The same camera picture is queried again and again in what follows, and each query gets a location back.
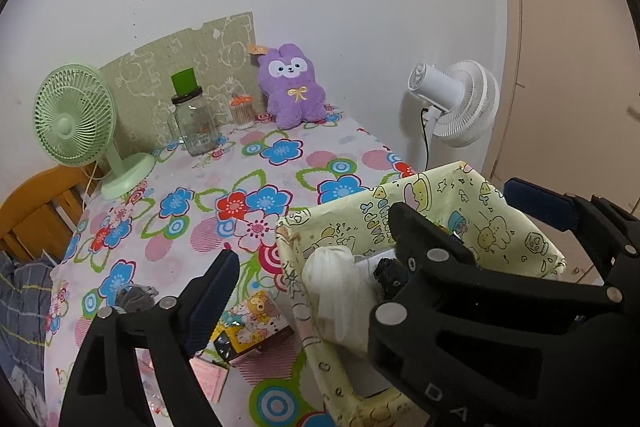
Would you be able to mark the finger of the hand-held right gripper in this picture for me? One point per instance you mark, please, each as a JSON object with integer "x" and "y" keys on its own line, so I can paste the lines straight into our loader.
{"x": 430, "y": 252}
{"x": 537, "y": 204}

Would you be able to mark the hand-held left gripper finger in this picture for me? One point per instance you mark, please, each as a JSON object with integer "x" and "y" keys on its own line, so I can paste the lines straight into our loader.
{"x": 210, "y": 302}

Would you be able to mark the small cartoon printed carton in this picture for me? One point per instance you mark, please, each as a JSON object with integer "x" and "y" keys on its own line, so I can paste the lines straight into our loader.
{"x": 255, "y": 312}

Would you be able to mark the black plastic bag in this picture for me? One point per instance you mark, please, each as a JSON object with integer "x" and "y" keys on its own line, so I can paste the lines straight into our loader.
{"x": 387, "y": 274}

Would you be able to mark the yellow cartoon-wrapped box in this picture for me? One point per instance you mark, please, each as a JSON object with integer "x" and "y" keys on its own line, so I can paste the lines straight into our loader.
{"x": 440, "y": 192}

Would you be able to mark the pink packet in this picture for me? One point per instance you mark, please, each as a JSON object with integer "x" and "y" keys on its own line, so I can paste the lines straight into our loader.
{"x": 210, "y": 377}

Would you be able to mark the white cloth bundle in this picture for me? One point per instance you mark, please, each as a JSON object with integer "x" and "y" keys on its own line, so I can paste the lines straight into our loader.
{"x": 330, "y": 287}

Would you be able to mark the white standing fan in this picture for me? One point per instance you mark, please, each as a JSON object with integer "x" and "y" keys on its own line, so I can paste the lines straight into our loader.
{"x": 470, "y": 102}

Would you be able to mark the floral tablecloth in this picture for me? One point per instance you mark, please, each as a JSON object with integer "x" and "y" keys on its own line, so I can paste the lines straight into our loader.
{"x": 200, "y": 172}

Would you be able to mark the beige door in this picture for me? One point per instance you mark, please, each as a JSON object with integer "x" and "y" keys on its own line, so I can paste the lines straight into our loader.
{"x": 575, "y": 57}

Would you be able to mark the glass jar with green lid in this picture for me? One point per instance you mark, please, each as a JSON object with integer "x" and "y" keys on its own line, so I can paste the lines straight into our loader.
{"x": 195, "y": 127}

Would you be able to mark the blue plaid blanket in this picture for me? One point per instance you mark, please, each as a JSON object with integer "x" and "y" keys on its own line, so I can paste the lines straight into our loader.
{"x": 25, "y": 297}

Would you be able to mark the cotton swab jar orange lid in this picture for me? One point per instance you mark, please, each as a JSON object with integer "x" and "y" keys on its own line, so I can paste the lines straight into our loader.
{"x": 242, "y": 114}

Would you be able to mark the purple plush rabbit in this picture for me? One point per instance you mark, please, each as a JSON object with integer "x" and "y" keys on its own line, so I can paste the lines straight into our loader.
{"x": 292, "y": 92}

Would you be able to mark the green desk fan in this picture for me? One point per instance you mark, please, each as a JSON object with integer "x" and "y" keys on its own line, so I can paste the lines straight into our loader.
{"x": 65, "y": 127}

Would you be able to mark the green patterned cardboard panel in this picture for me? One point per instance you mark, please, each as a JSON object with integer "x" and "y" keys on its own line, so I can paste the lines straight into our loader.
{"x": 150, "y": 57}

